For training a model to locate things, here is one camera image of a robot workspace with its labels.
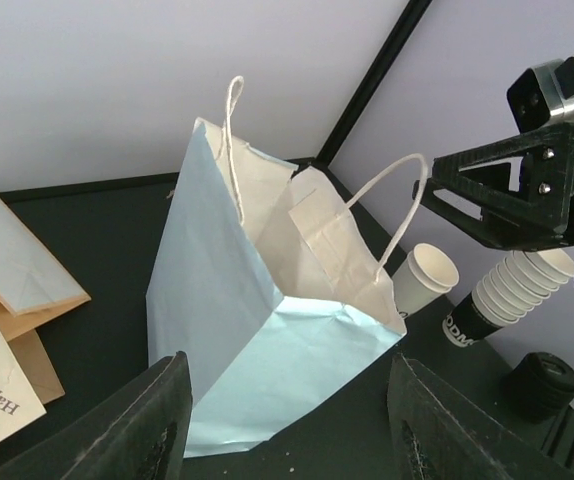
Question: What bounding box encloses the light blue paper bag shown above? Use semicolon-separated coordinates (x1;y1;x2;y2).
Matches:
145;75;429;459

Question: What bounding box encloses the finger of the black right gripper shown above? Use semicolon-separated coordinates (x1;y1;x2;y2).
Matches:
432;122;574;200
412;180;567;250

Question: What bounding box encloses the stack of black lids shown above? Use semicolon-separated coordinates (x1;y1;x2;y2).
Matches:
500;352;574;424

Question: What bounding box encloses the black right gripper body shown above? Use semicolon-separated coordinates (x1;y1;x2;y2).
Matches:
518;124;574;245

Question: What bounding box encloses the stack of white paper cups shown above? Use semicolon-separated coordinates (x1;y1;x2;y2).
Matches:
441;249;574;348

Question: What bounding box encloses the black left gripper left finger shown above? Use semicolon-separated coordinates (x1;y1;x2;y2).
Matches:
0;351;193;479

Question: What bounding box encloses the single white paper cup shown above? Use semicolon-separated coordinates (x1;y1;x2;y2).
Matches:
392;243;460;318

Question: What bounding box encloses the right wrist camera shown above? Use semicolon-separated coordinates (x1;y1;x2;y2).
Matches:
506;55;574;133

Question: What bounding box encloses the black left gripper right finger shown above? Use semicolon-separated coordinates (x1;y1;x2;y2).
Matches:
387;355;567;479

